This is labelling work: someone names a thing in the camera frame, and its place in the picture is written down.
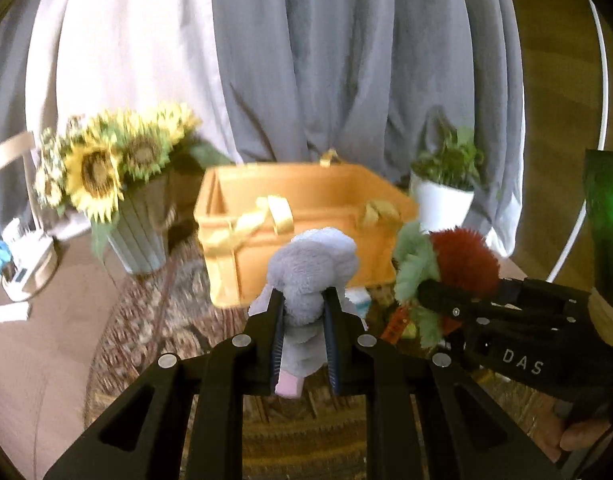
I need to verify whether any red plush strawberry toy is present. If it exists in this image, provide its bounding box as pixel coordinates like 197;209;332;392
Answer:
381;221;500;349

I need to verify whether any grey plush mouse toy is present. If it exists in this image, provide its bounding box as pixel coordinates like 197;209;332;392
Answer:
248;228;359;399

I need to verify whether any person's right hand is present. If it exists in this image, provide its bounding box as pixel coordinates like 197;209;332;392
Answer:
532;401;611;463

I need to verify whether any patterned round rug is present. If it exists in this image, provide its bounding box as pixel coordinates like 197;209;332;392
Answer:
83;238;568;480

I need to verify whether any white plant pot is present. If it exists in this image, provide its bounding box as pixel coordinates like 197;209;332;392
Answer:
409;172;474;232

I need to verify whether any green potted plant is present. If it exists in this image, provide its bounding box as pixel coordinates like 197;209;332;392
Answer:
411;120;484;192

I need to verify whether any orange plastic storage bin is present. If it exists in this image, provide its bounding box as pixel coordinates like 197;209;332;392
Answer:
195;154;418;308

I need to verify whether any grey ribbed vase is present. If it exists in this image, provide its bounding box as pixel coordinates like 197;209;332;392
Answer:
109;177;172;275

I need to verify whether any white paper card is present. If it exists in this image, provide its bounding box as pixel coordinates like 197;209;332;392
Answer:
0;301;31;324

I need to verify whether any white lamp base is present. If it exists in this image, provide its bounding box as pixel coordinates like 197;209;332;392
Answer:
0;131;59;302

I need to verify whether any sunflower bouquet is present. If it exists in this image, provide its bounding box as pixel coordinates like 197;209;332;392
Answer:
33;101;233;256

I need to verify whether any grey blanket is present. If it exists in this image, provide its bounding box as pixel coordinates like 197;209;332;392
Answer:
0;0;525;252

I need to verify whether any white sheet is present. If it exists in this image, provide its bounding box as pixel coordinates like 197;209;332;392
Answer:
26;0;242;162

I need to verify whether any white cable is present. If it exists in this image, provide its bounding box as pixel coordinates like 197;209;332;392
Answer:
546;0;611;283

